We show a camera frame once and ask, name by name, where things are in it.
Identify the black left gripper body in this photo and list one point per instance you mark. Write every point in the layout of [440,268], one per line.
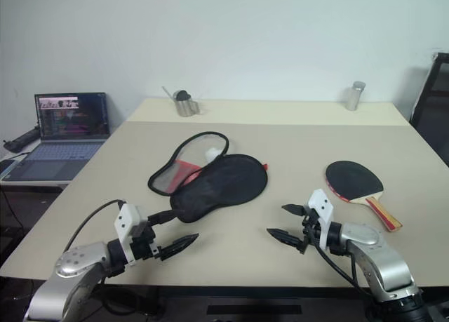
[145,246]

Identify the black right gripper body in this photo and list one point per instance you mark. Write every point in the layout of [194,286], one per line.
[310,231]

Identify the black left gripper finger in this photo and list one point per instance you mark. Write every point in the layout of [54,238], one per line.
[162,216]
[180,244]

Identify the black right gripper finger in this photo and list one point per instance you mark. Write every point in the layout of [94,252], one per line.
[286,237]
[294,209]

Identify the black rubber table tennis paddle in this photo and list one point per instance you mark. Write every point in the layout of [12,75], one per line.
[350,180]

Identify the black mesh zipper pouch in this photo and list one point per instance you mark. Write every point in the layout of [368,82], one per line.
[228,185]

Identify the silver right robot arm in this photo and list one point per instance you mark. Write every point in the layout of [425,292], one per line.
[379,255]

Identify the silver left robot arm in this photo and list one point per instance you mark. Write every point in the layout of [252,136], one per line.
[75,262]

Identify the white ping pong ball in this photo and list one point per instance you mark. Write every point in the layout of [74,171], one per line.
[212,154]

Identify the open grey laptop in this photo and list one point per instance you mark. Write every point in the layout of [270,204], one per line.
[66,150]

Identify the black object in cup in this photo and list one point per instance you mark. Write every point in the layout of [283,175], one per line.
[182,95]

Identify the thin metal stick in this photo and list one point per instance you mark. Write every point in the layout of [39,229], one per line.
[167,92]

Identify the silver metal cylinder can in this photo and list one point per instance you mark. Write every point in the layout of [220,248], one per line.
[354,97]

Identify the dark phone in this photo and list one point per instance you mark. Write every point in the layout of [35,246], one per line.
[7,167]

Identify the black elongated device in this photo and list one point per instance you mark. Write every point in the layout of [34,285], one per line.
[21,139]

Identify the black mesh office chair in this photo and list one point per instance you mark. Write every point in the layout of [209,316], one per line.
[433,104]

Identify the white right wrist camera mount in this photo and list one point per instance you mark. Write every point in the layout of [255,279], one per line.
[321,204]

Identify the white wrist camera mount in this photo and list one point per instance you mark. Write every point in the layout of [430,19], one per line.
[321,204]
[127,218]

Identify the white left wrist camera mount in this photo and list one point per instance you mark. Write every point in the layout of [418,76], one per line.
[127,218]

